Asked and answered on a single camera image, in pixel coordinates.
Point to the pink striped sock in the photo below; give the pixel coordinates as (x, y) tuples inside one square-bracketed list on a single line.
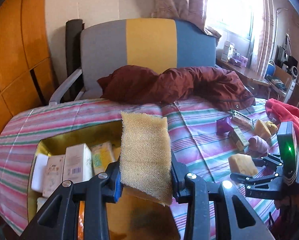
[(258, 147)]

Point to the green small box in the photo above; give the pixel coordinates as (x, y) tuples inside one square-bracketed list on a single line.
[(239, 139)]

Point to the striped tablecloth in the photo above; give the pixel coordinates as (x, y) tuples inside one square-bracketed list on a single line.
[(191, 127)]

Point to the red fleece garment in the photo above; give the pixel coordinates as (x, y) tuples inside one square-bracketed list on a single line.
[(283, 112)]

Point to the maroon down jacket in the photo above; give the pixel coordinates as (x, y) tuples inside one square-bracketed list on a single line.
[(139, 85)]

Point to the black rolled mat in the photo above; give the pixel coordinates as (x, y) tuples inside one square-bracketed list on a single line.
[(73, 29)]

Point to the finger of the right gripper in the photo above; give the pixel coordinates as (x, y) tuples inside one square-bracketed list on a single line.
[(248, 180), (271, 160)]

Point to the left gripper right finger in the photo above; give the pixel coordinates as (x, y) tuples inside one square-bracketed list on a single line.
[(234, 216)]

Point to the grey yellow blue chair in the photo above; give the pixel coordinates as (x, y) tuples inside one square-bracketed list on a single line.
[(155, 43)]

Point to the yellow sponge cube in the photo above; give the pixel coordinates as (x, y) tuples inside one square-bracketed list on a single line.
[(243, 164)]

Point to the pink curtain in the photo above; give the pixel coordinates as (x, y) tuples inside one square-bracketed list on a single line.
[(251, 20)]

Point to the purple snack packet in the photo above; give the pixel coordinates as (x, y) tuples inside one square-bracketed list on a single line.
[(224, 125)]

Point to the orange muffin snack bag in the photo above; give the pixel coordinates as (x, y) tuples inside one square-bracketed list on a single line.
[(80, 228)]

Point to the white flat box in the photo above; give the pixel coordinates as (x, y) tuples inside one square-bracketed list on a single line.
[(39, 172)]

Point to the orange wooden cabinet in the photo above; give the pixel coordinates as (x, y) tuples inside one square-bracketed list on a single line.
[(27, 78)]

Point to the green cracker packet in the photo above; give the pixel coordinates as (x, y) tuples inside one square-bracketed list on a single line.
[(242, 119)]

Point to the yellow sponge block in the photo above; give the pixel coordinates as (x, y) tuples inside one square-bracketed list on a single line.
[(145, 158)]

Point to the white red-text box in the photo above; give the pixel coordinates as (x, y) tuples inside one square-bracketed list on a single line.
[(53, 174)]

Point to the yellow sponge wedge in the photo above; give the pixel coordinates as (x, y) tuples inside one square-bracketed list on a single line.
[(261, 130)]

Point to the yellow green cracker pack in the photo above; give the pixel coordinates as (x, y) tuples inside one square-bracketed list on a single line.
[(102, 155)]

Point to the yellow plush toy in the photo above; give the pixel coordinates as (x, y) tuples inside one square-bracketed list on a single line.
[(272, 127)]

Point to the wooden side desk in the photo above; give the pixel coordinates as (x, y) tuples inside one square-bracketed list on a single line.
[(259, 86)]

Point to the white barcode box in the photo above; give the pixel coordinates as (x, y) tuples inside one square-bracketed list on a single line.
[(78, 164)]

